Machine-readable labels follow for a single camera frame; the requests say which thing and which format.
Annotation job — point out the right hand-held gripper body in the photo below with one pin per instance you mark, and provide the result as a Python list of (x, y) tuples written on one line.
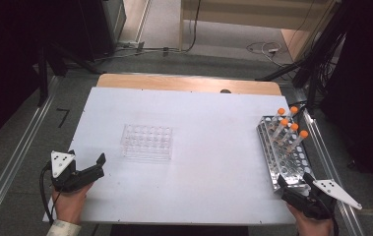
[(335, 192)]

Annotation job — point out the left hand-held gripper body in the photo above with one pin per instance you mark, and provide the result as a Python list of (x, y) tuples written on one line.
[(62, 164)]

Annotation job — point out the metal tube rack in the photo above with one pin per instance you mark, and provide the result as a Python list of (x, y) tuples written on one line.
[(285, 164)]

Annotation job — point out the clear plastic tube rack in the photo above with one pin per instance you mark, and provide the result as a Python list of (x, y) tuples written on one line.
[(146, 142)]

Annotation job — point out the person's right hand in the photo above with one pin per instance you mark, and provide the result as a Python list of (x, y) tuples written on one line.
[(313, 227)]

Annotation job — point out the person's left hand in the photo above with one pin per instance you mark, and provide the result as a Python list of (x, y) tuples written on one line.
[(69, 206)]

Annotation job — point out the dark round table grommet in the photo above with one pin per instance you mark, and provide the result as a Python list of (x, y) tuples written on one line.
[(225, 91)]

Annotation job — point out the dark curtain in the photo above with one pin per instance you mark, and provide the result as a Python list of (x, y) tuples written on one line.
[(7, 65), (367, 82)]

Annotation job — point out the black cabinet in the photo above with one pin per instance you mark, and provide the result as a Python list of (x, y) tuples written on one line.
[(102, 26)]

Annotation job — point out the aluminium floor rail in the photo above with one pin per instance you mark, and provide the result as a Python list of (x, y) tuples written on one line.
[(326, 164), (20, 147)]

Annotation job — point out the light wooden furniture frame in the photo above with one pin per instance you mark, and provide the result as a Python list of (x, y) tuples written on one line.
[(239, 13)]

